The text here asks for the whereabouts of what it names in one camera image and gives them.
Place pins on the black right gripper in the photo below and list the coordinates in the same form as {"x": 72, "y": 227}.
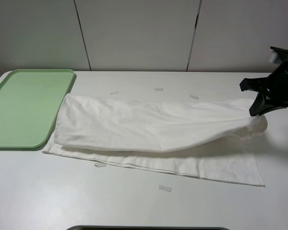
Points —
{"x": 276, "y": 84}

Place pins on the white short sleeve t-shirt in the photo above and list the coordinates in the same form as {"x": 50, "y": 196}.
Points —
{"x": 206, "y": 140}

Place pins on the green plastic tray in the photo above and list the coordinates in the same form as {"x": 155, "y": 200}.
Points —
{"x": 29, "y": 102}

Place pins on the tape marker front middle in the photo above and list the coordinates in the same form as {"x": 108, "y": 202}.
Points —
{"x": 165, "y": 188}

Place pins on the tape marker front left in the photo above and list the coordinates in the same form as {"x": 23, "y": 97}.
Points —
{"x": 99, "y": 165}

